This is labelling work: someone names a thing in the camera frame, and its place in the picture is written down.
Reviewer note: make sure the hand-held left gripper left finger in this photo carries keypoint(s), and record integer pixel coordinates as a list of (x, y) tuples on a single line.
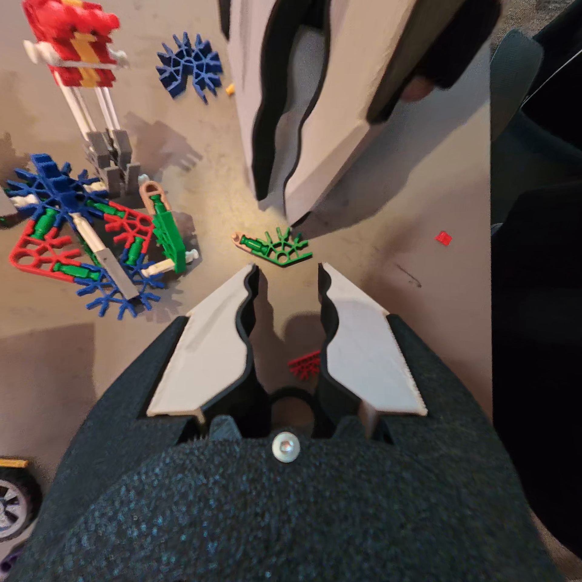
[(200, 359)]

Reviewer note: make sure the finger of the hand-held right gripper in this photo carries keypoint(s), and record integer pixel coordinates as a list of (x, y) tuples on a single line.
[(364, 73), (247, 73)]

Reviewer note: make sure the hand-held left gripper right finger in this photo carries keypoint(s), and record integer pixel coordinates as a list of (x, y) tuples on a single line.
[(373, 359)]

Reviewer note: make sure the green fan-shaped connector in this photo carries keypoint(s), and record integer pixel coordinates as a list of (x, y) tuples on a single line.
[(277, 248), (168, 238)]

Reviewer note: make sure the small tan clip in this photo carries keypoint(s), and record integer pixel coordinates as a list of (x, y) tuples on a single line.
[(240, 240)]

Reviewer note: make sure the tan connector piece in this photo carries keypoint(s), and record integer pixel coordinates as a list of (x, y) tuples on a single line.
[(150, 192)]

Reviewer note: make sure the colourful toy construction model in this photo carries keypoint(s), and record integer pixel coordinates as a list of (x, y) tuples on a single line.
[(64, 200)]

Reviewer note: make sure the person's right hand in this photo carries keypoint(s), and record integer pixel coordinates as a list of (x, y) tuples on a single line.
[(418, 88)]

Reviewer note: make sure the blue snowflake connector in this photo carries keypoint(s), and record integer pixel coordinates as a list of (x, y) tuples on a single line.
[(189, 65)]

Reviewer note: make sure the red fan-shaped connector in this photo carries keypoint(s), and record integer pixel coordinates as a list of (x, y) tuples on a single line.
[(307, 366)]

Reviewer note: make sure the tiny red plastic piece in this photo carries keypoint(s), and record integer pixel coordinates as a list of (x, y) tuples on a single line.
[(444, 238)]

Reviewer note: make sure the black toy tire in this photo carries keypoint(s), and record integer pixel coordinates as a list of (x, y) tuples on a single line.
[(14, 505)]

